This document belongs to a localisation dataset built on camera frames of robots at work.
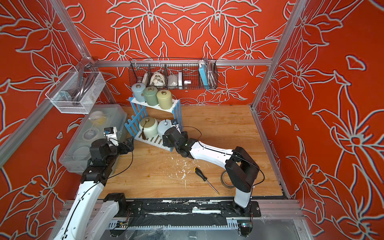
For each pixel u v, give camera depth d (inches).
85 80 30.4
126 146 27.3
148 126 36.6
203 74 33.3
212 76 32.6
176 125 28.7
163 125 36.3
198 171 33.0
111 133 25.4
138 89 31.3
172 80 37.1
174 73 38.3
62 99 27.6
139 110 38.4
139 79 36.5
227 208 28.4
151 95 30.7
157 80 35.4
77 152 30.9
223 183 31.6
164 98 29.9
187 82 38.5
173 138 24.6
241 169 18.0
